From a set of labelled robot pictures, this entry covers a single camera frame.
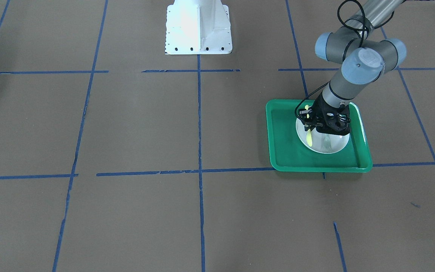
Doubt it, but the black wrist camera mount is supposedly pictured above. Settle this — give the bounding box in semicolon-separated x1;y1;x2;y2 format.
316;105;351;136

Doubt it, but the yellow plastic spoon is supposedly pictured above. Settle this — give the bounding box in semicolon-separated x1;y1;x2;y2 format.
304;105;313;147

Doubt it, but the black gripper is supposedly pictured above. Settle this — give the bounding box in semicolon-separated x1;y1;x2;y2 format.
298;94;350;131

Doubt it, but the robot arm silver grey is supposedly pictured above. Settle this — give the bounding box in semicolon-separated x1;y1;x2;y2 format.
295;0;407;136

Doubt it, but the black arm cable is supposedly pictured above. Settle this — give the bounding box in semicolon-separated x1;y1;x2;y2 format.
295;0;371;118

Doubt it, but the white pedestal column with base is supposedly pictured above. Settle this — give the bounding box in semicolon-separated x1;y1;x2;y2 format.
164;0;233;55

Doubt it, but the white round plate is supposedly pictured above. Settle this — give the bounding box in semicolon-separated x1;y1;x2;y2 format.
295;119;351;154

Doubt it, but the green plastic tray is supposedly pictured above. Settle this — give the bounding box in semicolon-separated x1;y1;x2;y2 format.
265;99;373;173

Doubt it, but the pale green plastic fork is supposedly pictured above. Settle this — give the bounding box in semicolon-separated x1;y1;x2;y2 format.
322;134;332;153

